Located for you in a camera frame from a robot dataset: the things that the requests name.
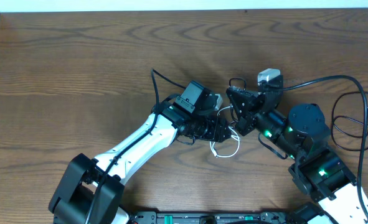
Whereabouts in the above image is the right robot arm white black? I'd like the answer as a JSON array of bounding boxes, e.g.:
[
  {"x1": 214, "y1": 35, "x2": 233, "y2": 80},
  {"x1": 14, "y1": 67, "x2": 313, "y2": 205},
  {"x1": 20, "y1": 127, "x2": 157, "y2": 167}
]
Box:
[{"x1": 226, "y1": 86, "x2": 368, "y2": 223}]

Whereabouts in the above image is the black USB cable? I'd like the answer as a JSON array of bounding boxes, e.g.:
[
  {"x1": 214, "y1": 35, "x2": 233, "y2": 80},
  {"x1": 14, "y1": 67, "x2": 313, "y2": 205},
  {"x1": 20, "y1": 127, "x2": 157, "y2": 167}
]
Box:
[
  {"x1": 330, "y1": 91, "x2": 368, "y2": 152},
  {"x1": 228, "y1": 77, "x2": 248, "y2": 124}
]

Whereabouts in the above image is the black right camera cable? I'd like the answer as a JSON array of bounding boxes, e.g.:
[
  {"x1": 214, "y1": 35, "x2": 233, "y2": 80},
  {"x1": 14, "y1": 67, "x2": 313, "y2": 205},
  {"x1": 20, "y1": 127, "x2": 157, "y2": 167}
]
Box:
[{"x1": 263, "y1": 75, "x2": 368, "y2": 224}]

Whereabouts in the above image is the black left camera cable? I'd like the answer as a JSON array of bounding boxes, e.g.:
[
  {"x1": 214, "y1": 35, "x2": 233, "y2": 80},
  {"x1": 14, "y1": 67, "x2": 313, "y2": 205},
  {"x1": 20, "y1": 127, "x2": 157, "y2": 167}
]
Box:
[{"x1": 83, "y1": 68, "x2": 187, "y2": 224}]

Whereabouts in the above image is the black camera cable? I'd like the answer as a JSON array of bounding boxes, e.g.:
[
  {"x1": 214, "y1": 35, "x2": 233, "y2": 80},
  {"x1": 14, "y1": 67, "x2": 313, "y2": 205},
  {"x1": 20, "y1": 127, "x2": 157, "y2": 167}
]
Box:
[
  {"x1": 263, "y1": 75, "x2": 368, "y2": 224},
  {"x1": 83, "y1": 68, "x2": 187, "y2": 224}
]

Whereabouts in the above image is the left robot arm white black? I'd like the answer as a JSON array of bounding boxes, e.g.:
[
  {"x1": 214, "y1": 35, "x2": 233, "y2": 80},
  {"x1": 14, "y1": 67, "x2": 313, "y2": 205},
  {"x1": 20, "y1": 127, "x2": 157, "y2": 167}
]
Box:
[{"x1": 48, "y1": 81, "x2": 231, "y2": 223}]

